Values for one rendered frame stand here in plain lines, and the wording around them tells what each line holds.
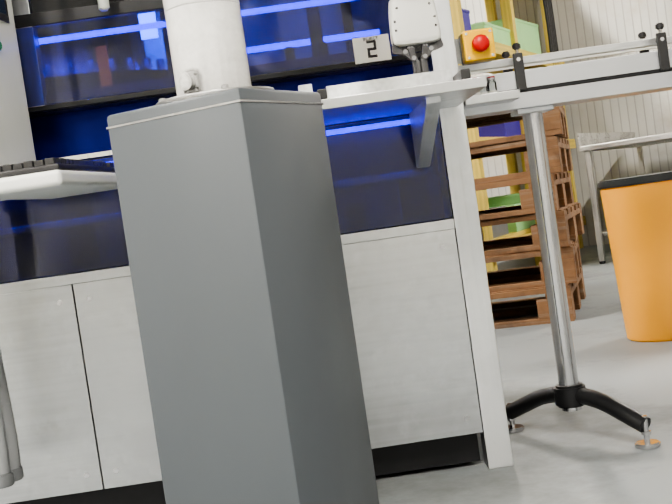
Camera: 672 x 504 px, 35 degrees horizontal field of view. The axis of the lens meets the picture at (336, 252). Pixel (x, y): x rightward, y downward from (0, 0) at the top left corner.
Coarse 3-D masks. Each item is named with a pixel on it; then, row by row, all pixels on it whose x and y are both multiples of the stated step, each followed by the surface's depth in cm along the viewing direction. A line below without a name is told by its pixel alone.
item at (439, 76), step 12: (432, 72) 216; (444, 72) 216; (348, 84) 216; (360, 84) 216; (372, 84) 216; (384, 84) 216; (396, 84) 216; (408, 84) 216; (420, 84) 216; (336, 96) 216
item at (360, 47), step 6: (372, 36) 245; (378, 36) 245; (384, 36) 245; (354, 42) 245; (360, 42) 245; (378, 42) 245; (384, 42) 246; (354, 48) 245; (360, 48) 245; (366, 48) 245; (378, 48) 246; (384, 48) 246; (354, 54) 245; (360, 54) 245; (366, 54) 245; (372, 54) 246; (378, 54) 246; (384, 54) 246; (390, 54) 246; (360, 60) 246; (366, 60) 246; (372, 60) 246; (378, 60) 246
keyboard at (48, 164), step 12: (0, 168) 191; (12, 168) 191; (24, 168) 189; (36, 168) 189; (48, 168) 189; (60, 168) 190; (72, 168) 196; (84, 168) 202; (96, 168) 209; (108, 168) 217
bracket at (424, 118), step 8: (424, 104) 216; (432, 104) 213; (440, 104) 214; (416, 112) 232; (424, 112) 218; (432, 112) 217; (416, 120) 234; (424, 120) 220; (432, 120) 221; (416, 128) 236; (424, 128) 224; (432, 128) 225; (416, 136) 238; (424, 136) 228; (432, 136) 229; (416, 144) 240; (424, 144) 232; (432, 144) 233; (416, 152) 243; (424, 152) 237; (432, 152) 238; (416, 160) 245; (424, 160) 241
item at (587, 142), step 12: (612, 132) 830; (624, 132) 866; (588, 144) 761; (600, 144) 734; (612, 144) 730; (624, 144) 726; (636, 144) 759; (648, 144) 836; (588, 156) 742; (588, 168) 742; (588, 180) 743; (600, 228) 744; (600, 240) 744; (600, 252) 745
